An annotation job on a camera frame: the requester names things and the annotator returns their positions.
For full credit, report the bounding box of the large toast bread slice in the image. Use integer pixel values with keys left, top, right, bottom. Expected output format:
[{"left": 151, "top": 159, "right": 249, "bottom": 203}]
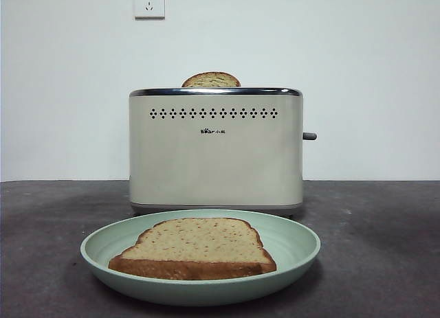
[{"left": 108, "top": 217, "right": 278, "bottom": 281}]

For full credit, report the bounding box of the pale green round plate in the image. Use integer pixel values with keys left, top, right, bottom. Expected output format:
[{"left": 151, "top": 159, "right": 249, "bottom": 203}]
[{"left": 80, "top": 209, "right": 321, "bottom": 307}]

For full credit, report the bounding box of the cream two-slot toaster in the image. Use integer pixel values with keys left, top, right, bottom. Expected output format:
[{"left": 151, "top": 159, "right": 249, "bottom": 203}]
[{"left": 129, "top": 87, "right": 305, "bottom": 218}]

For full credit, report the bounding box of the small toast bread slice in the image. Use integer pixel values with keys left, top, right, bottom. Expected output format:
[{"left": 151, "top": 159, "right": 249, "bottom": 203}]
[{"left": 181, "top": 71, "right": 241, "bottom": 89}]

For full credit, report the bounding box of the white wall socket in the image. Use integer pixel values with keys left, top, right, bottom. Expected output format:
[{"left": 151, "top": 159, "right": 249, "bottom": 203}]
[{"left": 133, "top": 0, "right": 166, "bottom": 21}]

